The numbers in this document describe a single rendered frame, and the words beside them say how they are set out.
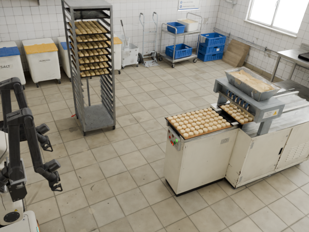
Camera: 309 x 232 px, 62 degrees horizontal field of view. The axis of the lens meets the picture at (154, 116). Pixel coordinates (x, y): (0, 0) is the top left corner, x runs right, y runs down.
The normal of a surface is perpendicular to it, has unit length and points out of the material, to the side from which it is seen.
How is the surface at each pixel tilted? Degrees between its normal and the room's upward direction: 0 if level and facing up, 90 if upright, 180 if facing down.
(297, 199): 0
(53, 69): 93
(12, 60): 92
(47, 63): 91
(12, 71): 91
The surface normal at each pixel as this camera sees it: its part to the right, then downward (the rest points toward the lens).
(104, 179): 0.06, -0.84
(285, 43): -0.87, 0.22
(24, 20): 0.49, 0.50
